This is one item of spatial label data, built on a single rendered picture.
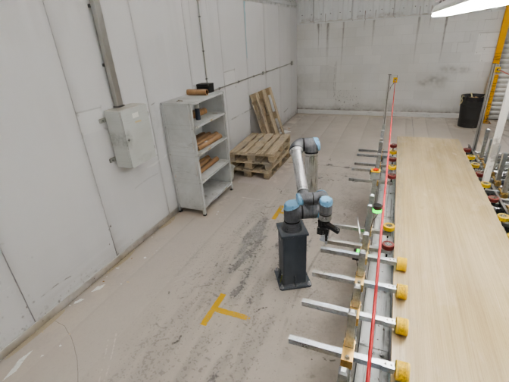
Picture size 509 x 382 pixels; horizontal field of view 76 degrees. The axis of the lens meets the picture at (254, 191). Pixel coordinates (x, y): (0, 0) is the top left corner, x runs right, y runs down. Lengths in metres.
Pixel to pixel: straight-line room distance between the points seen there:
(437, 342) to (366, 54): 8.54
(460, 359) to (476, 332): 0.21
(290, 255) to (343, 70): 7.42
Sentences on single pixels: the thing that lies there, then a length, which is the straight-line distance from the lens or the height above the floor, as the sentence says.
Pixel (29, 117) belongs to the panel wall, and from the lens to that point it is 3.25.
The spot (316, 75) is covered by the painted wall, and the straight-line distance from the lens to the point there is 10.04.
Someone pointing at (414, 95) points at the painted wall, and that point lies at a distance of 9.90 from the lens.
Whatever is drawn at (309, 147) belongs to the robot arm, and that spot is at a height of 1.38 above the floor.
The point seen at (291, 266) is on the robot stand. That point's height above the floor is 0.25.
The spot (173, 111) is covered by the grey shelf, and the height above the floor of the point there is 1.46.
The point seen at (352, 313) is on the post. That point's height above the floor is 1.17.
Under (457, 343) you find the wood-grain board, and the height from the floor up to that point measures 0.90.
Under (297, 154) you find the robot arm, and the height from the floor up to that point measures 1.36.
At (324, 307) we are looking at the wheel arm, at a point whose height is 0.96.
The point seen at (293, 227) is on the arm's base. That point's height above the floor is 0.66.
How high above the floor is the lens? 2.26
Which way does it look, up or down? 26 degrees down
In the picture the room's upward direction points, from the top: 4 degrees counter-clockwise
